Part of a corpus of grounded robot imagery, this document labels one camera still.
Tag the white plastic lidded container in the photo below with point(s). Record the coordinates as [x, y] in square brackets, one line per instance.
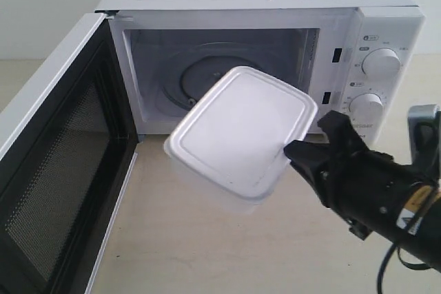
[229, 146]

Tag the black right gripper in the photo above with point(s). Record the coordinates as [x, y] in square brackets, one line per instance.
[367, 189]

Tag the upper white control knob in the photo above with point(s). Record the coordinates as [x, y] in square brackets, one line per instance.
[380, 63]

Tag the lower white control knob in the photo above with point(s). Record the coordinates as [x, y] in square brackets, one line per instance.
[366, 108]

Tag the white microwave oven body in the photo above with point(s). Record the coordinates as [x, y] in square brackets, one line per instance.
[323, 41]

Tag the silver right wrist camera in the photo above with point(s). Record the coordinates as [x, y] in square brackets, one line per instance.
[424, 136]

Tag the glass microwave turntable plate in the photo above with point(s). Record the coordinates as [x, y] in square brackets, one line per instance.
[189, 74]

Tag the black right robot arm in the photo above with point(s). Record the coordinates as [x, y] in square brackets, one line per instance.
[419, 218]

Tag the white control knob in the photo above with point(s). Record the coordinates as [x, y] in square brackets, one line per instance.
[366, 108]
[380, 63]

